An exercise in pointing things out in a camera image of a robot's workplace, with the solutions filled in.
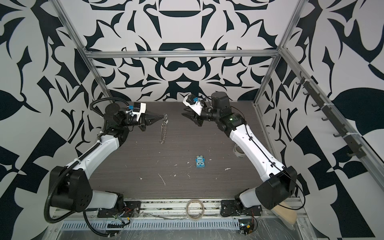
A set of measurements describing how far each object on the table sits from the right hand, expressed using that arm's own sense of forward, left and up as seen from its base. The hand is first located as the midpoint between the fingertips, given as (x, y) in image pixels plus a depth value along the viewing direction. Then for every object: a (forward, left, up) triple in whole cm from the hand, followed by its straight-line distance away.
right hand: (185, 109), depth 69 cm
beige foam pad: (-37, -46, -33) cm, 67 cm away
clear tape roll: (-36, 0, -34) cm, 49 cm away
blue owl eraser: (-10, -7, -35) cm, 37 cm away
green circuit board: (-42, -28, -38) cm, 63 cm away
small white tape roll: (-5, -29, -32) cm, 44 cm away
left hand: (-2, +9, 0) cm, 10 cm away
